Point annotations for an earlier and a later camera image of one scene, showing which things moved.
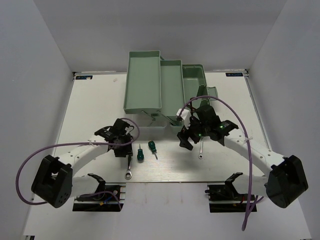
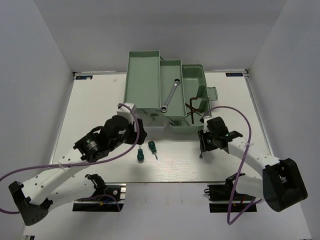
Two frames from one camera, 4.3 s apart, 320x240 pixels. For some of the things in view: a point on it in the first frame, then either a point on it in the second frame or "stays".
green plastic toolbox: x=156 y=90 stays
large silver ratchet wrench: x=128 y=174 → x=164 y=108
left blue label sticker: x=84 y=77 stays
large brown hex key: x=191 y=106 stays
